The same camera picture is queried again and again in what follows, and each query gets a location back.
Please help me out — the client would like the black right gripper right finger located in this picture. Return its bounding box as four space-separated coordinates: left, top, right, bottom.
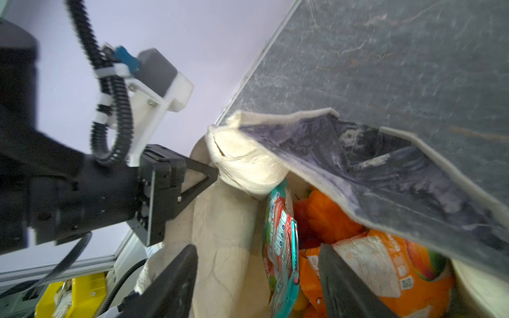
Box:
319 244 398 318

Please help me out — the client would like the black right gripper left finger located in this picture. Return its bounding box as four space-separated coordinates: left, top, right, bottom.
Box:
119 245 198 318

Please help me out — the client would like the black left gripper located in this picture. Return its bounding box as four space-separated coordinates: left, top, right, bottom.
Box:
30 144 219 246

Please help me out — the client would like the orange snack bag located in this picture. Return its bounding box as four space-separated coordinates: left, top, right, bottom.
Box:
297 228 456 318

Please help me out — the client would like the teal snack bag top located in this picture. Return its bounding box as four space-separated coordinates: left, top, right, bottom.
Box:
262 180 300 317

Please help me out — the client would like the cream canvas grocery bag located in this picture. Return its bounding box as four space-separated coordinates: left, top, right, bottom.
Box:
134 108 509 318

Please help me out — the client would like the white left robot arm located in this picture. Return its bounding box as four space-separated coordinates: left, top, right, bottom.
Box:
1 21 218 254

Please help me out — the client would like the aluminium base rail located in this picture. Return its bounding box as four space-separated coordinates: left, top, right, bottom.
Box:
0 230 160 318

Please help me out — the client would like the yellow object behind rail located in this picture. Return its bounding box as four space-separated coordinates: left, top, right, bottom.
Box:
34 273 107 318

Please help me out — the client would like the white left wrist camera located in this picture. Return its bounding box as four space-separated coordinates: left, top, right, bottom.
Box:
94 43 194 167

